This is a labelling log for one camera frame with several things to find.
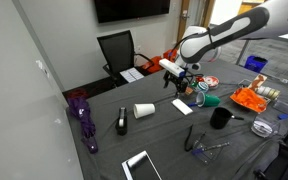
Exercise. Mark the blue oval object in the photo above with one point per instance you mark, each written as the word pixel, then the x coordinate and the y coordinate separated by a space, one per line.
pixel 282 116

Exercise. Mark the black office chair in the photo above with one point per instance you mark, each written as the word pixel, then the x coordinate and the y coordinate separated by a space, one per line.
pixel 119 53

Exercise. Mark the purple folded umbrella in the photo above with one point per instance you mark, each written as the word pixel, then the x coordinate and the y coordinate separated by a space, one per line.
pixel 80 109

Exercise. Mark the red white round lid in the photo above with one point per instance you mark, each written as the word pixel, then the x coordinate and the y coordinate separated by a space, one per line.
pixel 212 81

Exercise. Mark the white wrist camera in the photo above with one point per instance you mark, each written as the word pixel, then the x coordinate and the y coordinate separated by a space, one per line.
pixel 172 68

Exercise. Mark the blue recycling bin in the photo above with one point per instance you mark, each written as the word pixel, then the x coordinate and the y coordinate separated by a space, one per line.
pixel 255 63

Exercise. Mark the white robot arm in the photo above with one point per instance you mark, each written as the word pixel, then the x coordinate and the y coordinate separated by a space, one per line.
pixel 267 20

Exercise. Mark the orange bag on floor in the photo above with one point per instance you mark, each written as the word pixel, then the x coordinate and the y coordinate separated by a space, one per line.
pixel 153 66

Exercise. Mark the black tablet white frame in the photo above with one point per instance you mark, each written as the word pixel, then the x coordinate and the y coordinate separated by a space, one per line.
pixel 140 167

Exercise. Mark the white rectangular eraser block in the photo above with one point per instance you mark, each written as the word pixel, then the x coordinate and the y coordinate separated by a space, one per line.
pixel 182 107

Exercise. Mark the orange chip bag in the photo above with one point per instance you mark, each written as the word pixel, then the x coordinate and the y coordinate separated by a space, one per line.
pixel 249 99

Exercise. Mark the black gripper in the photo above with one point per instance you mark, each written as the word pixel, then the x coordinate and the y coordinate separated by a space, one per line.
pixel 179 82

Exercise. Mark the white papers on chair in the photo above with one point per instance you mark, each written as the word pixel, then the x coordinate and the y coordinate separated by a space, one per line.
pixel 131 75

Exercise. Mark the blue pen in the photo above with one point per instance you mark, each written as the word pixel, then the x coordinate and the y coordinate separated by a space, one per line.
pixel 192 104

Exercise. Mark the green plastic cup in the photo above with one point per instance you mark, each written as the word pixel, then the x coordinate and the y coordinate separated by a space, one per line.
pixel 207 100

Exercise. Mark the blue white swirl lid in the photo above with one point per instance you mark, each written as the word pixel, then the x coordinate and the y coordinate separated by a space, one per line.
pixel 202 87

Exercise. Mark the black white marker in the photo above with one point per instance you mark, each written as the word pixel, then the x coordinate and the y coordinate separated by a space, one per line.
pixel 237 117

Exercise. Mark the white paper cup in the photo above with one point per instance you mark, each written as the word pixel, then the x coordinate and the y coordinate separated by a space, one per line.
pixel 141 110

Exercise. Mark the wall television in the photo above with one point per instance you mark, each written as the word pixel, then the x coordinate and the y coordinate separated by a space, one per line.
pixel 116 10

